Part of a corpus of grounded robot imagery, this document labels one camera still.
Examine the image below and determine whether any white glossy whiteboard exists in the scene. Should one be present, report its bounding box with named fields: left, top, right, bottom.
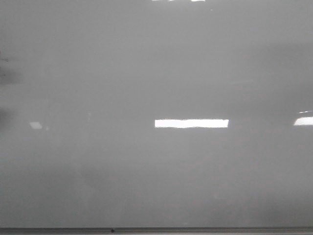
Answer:
left=0, top=0, right=313, bottom=228

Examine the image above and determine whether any grey aluminium whiteboard frame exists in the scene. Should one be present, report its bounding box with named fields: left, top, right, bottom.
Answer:
left=0, top=226, right=313, bottom=235

